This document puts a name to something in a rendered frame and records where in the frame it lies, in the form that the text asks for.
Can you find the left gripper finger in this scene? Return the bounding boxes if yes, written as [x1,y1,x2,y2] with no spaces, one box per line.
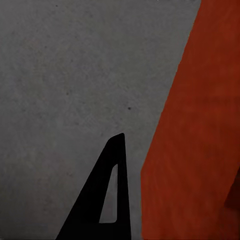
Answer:
[56,133,132,240]

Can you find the storage box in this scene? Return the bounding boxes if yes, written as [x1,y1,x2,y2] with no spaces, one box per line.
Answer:
[140,0,240,240]

